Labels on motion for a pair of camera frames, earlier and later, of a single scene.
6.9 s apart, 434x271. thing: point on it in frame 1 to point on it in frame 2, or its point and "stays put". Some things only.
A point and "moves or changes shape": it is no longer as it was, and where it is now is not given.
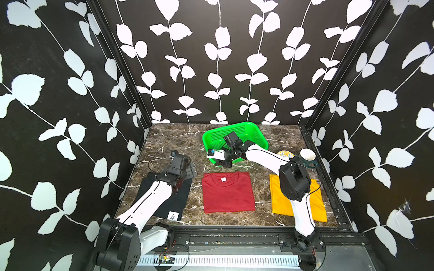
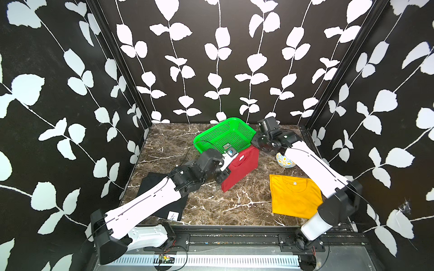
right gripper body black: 229,156 to 264,143
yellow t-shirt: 282,205 stays put
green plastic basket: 247,131 moves or changes shape
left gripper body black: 187,173 to 218,175
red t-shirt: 227,192 moves or changes shape
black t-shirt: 172,209 stays put
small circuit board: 167,259 stays put
